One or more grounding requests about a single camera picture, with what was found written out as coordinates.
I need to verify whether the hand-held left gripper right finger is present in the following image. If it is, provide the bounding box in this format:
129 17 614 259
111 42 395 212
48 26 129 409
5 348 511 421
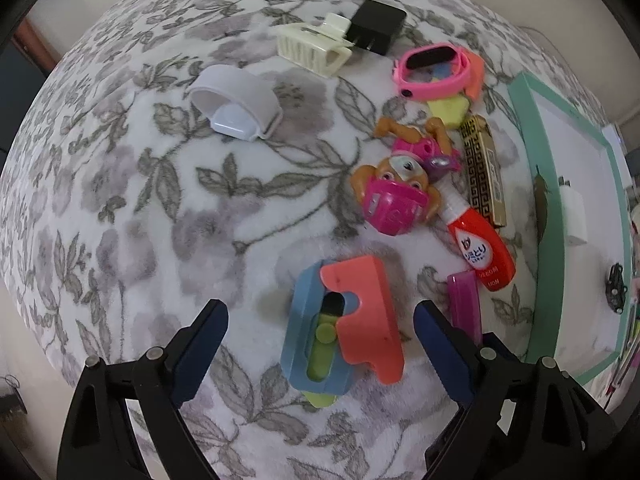
413 300 621 480

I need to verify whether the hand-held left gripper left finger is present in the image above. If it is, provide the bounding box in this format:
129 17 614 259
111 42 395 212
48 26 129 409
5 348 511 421
56 299 230 480

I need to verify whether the purple plastic case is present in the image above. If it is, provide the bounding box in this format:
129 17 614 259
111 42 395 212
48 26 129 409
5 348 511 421
446 269 484 343

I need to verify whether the orange blue toy knife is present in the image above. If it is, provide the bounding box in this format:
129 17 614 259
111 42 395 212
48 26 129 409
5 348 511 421
422 52 487 130
280 255 405 409

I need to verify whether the red squeeze bottle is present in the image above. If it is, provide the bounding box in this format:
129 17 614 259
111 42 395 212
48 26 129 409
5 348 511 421
434 185 516 293

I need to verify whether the pink dog toy figure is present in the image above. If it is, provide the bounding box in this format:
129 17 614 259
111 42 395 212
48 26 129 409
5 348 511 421
350 116 463 237

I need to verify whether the gold patterned lighter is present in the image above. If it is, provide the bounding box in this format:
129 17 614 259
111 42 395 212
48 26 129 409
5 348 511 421
459 114 510 228

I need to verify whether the teal cardboard box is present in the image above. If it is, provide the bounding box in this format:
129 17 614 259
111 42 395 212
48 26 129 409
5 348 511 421
507 71 635 386

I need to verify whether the white wrist band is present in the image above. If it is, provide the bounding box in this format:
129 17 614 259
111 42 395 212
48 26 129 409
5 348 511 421
189 64 283 141

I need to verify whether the pink smartwatch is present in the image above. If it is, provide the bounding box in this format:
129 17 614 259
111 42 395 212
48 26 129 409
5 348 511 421
392 44 473 102

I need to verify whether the cream hair claw clip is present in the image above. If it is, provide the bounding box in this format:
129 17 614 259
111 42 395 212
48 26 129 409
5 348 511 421
276 12 353 79

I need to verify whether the floral fleece blanket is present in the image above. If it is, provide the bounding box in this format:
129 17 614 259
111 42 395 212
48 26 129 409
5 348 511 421
0 0 626 480

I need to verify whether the black toy car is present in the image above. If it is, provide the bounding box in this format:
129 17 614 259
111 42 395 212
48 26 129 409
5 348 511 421
605 262 628 316

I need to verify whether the white charger plug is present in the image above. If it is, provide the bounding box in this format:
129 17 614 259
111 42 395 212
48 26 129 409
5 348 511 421
559 176 591 247

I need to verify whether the dark wooden furniture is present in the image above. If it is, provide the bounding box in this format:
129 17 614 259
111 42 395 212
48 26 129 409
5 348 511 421
0 10 61 151

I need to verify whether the black power adapter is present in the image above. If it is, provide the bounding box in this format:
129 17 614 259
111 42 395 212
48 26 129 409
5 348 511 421
345 0 407 57

